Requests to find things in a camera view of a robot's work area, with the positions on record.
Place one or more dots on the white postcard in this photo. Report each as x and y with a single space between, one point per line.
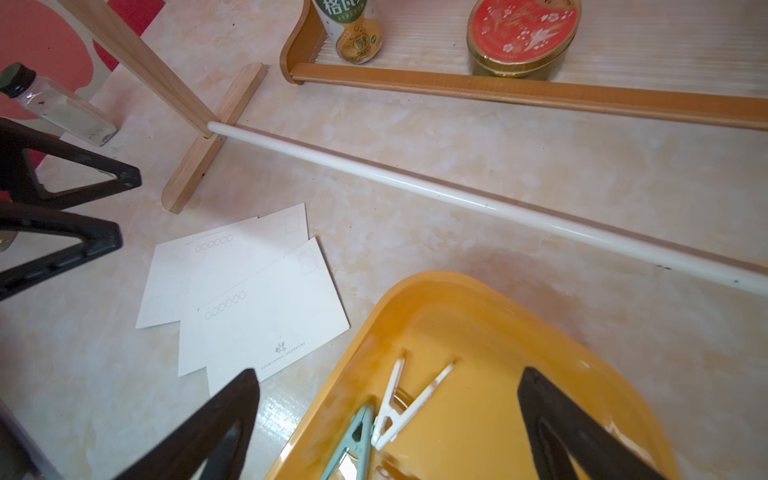
272 319
166 286
224 257

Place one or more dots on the wooden string stand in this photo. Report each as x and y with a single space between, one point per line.
105 26

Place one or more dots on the yellow plastic tray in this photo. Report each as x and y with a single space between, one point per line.
472 343

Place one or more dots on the round red tin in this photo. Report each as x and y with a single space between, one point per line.
523 39

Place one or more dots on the glass jar black lid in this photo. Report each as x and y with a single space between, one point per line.
50 101

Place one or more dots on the teal clothespin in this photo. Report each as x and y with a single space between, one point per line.
355 443

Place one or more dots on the white clothespin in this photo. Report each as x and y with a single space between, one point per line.
398 408

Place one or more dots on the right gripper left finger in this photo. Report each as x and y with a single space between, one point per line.
213 442

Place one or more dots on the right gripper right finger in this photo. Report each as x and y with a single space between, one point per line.
562 436

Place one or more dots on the wooden shelf rack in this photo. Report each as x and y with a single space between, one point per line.
701 62

